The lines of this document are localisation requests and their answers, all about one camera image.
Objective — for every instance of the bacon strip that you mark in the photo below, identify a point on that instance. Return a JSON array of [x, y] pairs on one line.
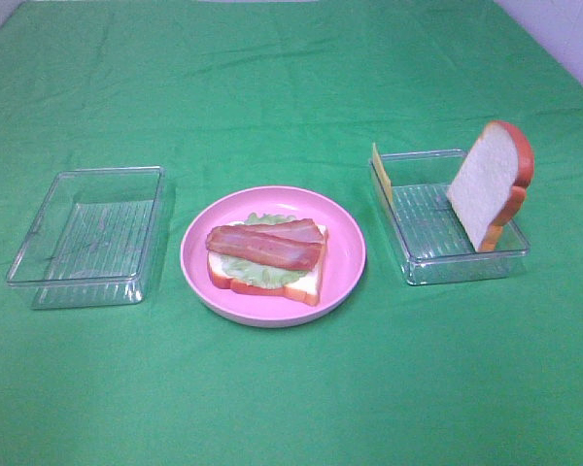
[[263, 248], [304, 230]]

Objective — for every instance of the yellow cheese slice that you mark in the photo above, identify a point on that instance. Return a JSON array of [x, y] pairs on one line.
[[382, 175]]

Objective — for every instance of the clear plastic tray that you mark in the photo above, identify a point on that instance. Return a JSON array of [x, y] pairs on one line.
[[93, 241], [430, 244]]

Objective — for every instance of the green lettuce leaf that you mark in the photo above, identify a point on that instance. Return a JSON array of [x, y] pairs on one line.
[[264, 276]]

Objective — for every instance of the right clear plastic tray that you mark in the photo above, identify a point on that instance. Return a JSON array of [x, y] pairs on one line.
[[430, 244]]

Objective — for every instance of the pink round plate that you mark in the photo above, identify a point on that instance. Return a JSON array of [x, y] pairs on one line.
[[344, 263]]

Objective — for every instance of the left clear plastic tray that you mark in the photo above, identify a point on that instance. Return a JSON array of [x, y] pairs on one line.
[[93, 241]]

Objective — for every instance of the bread slice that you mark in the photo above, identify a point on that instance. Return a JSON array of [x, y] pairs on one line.
[[491, 184], [306, 290]]

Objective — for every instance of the green tablecloth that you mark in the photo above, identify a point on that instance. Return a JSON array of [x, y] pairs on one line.
[[228, 96]]

